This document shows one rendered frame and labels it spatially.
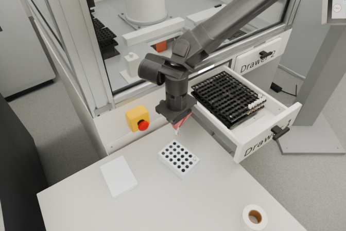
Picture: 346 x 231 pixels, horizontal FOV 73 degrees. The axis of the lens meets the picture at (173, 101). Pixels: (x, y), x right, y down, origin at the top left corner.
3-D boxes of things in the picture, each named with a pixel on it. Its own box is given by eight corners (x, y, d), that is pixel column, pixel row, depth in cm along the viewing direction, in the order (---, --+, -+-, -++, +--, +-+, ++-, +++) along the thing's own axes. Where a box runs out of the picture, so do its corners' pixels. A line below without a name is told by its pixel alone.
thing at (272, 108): (286, 121, 87) (292, 109, 82) (237, 155, 76) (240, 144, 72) (213, 68, 110) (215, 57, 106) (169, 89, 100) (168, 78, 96)
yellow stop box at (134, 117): (151, 125, 85) (149, 112, 80) (134, 134, 83) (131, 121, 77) (144, 117, 88) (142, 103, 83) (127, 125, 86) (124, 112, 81)
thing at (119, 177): (138, 185, 77) (138, 183, 76) (114, 199, 74) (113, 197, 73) (123, 157, 85) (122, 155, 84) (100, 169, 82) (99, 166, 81)
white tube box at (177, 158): (199, 165, 82) (200, 159, 80) (183, 181, 78) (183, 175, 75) (174, 144, 89) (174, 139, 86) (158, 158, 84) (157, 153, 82)
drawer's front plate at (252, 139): (292, 124, 87) (303, 104, 79) (236, 164, 76) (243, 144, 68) (288, 121, 88) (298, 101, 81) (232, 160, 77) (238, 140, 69)
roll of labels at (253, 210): (266, 235, 66) (270, 231, 63) (241, 233, 66) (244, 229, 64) (261, 210, 71) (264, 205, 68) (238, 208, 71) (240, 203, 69)
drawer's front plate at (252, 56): (276, 57, 119) (282, 38, 111) (235, 78, 107) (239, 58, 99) (273, 56, 120) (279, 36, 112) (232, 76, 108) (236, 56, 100)
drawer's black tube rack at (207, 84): (262, 112, 89) (266, 100, 85) (228, 133, 83) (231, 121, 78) (222, 82, 103) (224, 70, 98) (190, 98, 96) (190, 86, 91)
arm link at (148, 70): (191, 40, 51) (201, 52, 59) (148, 28, 56) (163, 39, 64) (171, 91, 52) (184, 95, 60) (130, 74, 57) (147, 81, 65)
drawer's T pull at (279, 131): (289, 130, 75) (291, 127, 74) (274, 141, 72) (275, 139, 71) (280, 123, 77) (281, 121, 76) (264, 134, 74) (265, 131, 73)
